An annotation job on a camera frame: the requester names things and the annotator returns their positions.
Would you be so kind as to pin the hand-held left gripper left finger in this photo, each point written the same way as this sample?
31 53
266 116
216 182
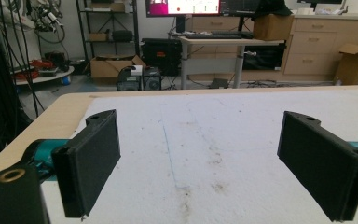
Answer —
88 165

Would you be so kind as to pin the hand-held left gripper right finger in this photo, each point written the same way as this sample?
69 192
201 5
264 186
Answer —
323 165

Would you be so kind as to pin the round white wheeled platform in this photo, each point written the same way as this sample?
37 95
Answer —
43 76

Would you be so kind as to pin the white table mat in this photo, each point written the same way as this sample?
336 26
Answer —
223 149

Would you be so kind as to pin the open cardboard box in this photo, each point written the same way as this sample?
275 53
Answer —
113 67

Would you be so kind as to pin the small black computer case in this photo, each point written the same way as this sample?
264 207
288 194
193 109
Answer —
151 79

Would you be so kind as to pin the wooden drawer cabinet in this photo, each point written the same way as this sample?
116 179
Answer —
313 49

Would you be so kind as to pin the black under-desk computer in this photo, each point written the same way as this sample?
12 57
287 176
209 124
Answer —
263 57

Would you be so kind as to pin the black equipment case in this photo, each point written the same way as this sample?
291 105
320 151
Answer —
161 56

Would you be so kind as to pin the black power adapter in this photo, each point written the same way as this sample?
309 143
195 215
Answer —
219 83

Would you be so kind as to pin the black metal shelf rack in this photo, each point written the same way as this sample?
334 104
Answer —
108 28

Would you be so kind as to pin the closed cardboard box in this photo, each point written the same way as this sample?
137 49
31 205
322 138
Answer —
272 27

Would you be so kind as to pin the white standing desk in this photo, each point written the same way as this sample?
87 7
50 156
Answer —
217 59

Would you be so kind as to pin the black hat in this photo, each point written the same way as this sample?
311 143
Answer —
272 7

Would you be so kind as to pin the black keyboard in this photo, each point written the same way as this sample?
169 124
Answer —
213 36

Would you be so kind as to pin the dark computer monitor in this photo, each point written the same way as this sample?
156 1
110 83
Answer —
240 6

